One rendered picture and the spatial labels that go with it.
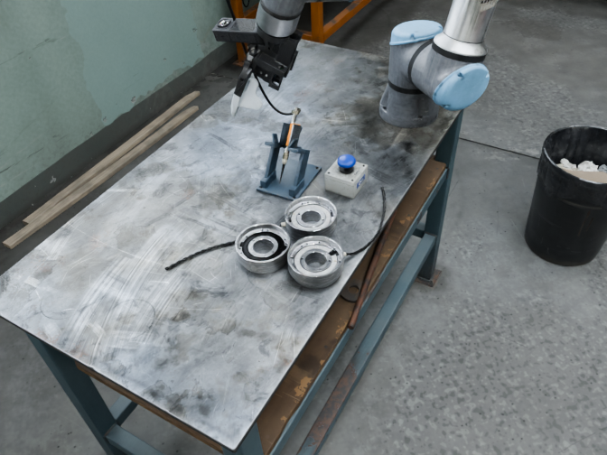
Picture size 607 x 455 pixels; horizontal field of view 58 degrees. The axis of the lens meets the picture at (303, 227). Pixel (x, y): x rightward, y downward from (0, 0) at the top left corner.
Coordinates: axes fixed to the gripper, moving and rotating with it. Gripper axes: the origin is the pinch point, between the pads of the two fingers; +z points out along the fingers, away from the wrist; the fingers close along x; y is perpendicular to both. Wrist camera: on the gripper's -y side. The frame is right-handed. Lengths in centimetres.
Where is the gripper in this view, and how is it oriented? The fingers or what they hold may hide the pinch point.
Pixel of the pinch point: (245, 92)
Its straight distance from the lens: 121.4
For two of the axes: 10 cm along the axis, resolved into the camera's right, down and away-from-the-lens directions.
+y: 8.9, 4.6, 0.3
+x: 3.7, -7.6, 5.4
